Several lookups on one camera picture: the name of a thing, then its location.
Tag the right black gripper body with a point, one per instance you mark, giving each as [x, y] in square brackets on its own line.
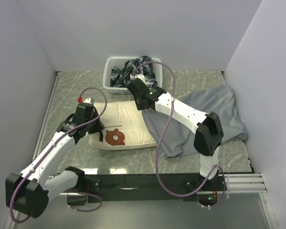
[139, 106]

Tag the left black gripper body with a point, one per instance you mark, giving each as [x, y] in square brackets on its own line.
[95, 127]

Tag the cream bear-print pillow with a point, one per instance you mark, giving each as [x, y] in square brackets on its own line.
[124, 129]

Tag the grey pillowcase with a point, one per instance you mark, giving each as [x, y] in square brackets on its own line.
[175, 125]

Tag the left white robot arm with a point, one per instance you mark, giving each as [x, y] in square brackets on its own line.
[30, 191]

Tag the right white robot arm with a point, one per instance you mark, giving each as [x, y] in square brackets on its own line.
[206, 127]

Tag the dark patterned cloth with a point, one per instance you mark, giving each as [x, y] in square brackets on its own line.
[120, 76]

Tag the black base beam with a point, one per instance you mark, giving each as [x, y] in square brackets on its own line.
[135, 187]

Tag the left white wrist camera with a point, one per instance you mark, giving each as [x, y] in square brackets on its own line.
[85, 100]

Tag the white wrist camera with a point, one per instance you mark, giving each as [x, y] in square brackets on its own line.
[85, 100]
[138, 76]

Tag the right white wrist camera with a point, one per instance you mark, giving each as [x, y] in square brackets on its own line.
[138, 76]

